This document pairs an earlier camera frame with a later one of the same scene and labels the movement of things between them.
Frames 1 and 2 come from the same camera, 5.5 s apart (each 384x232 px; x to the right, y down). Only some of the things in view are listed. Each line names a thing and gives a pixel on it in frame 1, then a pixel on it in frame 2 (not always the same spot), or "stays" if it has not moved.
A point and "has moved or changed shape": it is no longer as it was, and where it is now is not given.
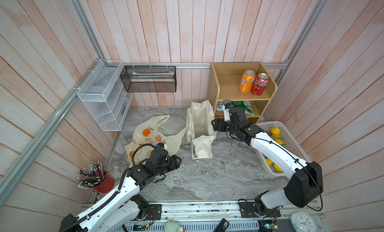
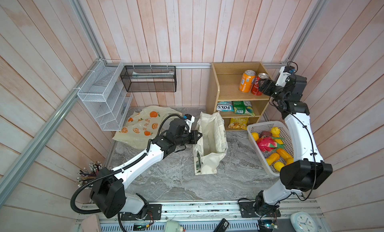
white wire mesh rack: [104, 91] stays
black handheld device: [222, 226] stays
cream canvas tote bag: [200, 130] has moved or changed shape
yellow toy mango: [278, 168] stays
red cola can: [259, 83] stays
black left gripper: [173, 163] -> [194, 139]
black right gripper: [221, 121] -> [270, 86]
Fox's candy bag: [219, 106] stays
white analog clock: [303, 222] stays
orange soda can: [246, 81] stays
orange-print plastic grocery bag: [145, 137] has moved or changed shape
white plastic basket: [289, 143] stays
